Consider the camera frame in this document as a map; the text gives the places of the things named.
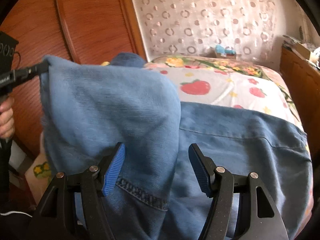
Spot folded blue jeans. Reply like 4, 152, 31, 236
110, 53, 147, 68

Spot person left hand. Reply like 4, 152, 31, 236
0, 96, 15, 139

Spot cardboard box on cabinet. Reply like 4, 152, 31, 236
295, 42, 312, 60

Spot blue denim jeans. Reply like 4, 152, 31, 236
40, 56, 313, 239

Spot wooden sideboard cabinet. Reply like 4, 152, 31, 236
279, 44, 320, 131

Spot floral bed sheet mattress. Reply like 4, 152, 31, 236
24, 55, 315, 221

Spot circle patterned curtain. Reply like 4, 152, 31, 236
132, 0, 276, 61

